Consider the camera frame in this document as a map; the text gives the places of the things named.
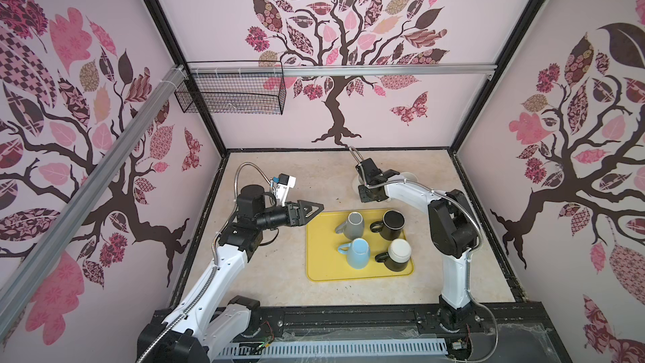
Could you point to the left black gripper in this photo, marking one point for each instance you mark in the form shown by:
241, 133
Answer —
300, 218

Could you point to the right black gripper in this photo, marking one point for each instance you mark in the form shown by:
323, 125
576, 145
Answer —
367, 170

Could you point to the light blue mug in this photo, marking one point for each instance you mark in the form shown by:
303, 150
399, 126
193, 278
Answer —
357, 252

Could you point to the white ribbed-base mug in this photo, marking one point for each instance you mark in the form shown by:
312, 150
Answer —
355, 185

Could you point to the pale pink mug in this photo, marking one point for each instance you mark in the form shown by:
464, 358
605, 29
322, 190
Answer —
410, 176

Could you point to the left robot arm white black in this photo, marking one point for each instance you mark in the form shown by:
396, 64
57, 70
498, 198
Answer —
192, 332

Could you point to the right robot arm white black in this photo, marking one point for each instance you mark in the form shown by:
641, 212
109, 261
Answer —
455, 233

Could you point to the all black mug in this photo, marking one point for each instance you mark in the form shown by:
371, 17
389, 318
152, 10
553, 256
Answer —
390, 226

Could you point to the grey mug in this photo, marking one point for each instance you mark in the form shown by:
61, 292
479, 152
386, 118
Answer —
353, 227

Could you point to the black mug white base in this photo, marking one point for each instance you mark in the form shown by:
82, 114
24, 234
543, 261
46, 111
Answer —
397, 256

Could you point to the yellow plastic tray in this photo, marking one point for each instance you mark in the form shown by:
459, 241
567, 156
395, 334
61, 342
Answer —
331, 256

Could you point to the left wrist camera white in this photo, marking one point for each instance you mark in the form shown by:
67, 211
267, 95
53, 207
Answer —
280, 187

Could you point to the white slotted cable duct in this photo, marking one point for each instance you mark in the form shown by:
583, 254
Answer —
334, 349

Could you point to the black wire basket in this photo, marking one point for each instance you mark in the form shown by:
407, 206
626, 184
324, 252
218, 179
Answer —
234, 87

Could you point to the back aluminium rail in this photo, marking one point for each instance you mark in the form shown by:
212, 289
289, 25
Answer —
342, 71

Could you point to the aluminium rail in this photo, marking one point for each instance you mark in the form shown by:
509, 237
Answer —
24, 282
342, 71

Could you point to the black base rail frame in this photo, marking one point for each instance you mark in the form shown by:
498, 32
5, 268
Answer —
498, 332

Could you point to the left aluminium rail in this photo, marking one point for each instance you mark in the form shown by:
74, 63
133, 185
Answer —
24, 282

